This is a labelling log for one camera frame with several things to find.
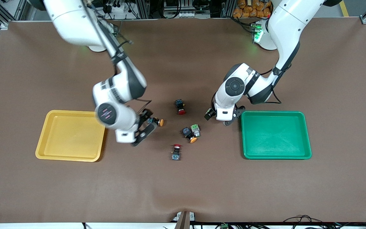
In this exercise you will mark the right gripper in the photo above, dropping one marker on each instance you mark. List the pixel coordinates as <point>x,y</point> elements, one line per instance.
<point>145,114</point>

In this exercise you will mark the yellow plastic tray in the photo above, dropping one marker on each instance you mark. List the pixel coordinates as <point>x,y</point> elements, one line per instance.
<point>68,136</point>

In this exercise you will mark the yellow mushroom push button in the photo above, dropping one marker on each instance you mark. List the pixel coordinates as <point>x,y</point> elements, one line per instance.
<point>187,131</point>
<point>160,122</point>

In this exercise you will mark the green plastic tray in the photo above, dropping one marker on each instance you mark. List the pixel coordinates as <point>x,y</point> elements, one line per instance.
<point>275,136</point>

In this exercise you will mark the small green connector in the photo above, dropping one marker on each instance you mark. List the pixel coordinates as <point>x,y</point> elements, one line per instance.
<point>223,226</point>

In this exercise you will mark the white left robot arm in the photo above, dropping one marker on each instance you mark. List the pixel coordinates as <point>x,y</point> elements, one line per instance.
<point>291,25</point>

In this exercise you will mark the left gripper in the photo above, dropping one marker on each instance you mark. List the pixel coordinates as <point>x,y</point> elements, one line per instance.
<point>209,114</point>

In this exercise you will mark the red mushroom push button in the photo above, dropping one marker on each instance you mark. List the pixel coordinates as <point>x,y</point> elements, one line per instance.
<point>176,152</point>
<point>180,105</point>

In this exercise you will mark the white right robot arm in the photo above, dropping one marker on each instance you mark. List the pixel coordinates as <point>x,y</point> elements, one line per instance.
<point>75,25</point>

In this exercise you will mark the orange objects pile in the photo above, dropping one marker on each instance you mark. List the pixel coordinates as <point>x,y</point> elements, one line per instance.
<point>253,8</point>

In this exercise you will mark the white power strip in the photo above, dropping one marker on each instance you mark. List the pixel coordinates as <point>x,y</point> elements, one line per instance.
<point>116,8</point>

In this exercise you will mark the brown table mat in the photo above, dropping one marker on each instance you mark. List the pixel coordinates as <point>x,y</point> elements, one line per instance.
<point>183,190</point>

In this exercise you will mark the table edge bracket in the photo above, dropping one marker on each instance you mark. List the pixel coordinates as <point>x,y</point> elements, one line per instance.
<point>184,219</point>

